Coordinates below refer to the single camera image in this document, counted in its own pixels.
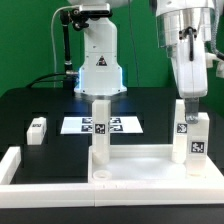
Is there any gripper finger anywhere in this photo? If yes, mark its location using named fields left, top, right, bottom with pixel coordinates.
left=184, top=98, right=199, bottom=124

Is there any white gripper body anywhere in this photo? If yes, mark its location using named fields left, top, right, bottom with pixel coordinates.
left=171, top=40, right=208, bottom=98

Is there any white desk tabletop tray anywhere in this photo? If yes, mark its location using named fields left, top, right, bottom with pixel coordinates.
left=88, top=144, right=224, bottom=190

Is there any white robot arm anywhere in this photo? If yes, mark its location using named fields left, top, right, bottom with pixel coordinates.
left=68, top=0, right=224, bottom=124

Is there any fiducial marker sheet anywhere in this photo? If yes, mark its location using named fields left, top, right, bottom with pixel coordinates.
left=61, top=116, right=143, bottom=134

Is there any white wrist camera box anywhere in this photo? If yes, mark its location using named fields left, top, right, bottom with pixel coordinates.
left=206, top=53, right=224, bottom=79

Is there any mounted grey camera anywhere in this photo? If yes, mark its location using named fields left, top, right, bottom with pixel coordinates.
left=79, top=3, right=111, bottom=17

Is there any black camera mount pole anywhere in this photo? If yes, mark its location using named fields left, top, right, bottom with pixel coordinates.
left=60, top=10, right=74, bottom=91

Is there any white camera cable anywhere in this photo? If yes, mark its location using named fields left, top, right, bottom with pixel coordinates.
left=50, top=5, right=73, bottom=89

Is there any black cable on table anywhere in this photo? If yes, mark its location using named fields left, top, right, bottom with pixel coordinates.
left=25, top=72, right=69, bottom=89

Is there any white U-shaped obstacle frame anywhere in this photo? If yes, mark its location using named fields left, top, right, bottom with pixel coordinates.
left=0, top=147, right=224, bottom=208

